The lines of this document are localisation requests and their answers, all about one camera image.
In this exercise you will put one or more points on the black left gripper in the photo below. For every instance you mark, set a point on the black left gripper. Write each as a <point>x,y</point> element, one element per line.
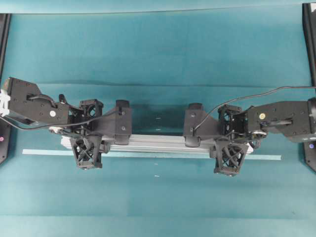
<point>86,150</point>

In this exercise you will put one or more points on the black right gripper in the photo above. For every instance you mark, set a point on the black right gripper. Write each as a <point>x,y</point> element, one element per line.
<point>234,124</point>

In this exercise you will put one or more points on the silver aluminium extrusion rail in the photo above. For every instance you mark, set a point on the silver aluminium extrusion rail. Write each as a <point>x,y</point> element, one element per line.
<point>159,144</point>

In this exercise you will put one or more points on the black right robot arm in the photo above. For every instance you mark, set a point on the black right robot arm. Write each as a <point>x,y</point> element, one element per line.
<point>295,120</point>

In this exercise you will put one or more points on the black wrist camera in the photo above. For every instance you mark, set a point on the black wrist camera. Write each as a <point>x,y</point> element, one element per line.
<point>210,128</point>
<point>116,124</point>

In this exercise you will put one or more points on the light teal tape strip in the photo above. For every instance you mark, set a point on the light teal tape strip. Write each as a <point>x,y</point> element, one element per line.
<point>141,154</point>

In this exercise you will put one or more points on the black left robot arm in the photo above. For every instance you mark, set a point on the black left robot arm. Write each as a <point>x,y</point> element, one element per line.
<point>23,102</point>

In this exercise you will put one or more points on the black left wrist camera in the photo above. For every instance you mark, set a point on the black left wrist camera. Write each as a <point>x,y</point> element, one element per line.
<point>116,124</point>

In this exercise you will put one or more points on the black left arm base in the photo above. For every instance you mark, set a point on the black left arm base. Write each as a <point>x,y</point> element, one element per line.
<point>5,128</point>

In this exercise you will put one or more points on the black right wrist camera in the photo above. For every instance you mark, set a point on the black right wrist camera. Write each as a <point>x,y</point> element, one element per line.
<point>210,128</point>

